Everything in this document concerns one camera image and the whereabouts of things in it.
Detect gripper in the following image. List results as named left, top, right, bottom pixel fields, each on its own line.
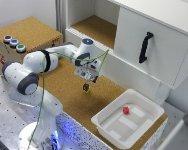
left=73, top=64, right=102, bottom=83

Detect purple block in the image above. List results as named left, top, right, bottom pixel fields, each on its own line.
left=82, top=83, right=91, bottom=92

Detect pink block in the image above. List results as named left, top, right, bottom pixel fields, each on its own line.
left=122, top=106, right=131, bottom=115

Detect white plastic box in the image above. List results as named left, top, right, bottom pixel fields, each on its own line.
left=90, top=88, right=165, bottom=150

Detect white cabinet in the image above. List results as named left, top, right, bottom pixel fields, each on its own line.
left=64, top=0, right=188, bottom=107

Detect green button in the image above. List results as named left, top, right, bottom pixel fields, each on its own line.
left=15, top=43, right=27, bottom=54

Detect wooden drawer box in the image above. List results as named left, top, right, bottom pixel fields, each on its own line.
left=0, top=16, right=64, bottom=76

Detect white sliding door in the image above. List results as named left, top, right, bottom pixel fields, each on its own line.
left=113, top=6, right=188, bottom=90

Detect blue button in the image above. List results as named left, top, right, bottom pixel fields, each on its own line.
left=9, top=38, right=20, bottom=48

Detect red button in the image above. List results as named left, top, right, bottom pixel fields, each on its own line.
left=3, top=35, right=13, bottom=44

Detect green cable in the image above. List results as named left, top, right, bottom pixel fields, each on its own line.
left=26, top=48, right=110, bottom=150

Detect black door handle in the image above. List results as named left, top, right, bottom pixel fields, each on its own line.
left=138, top=31, right=154, bottom=64

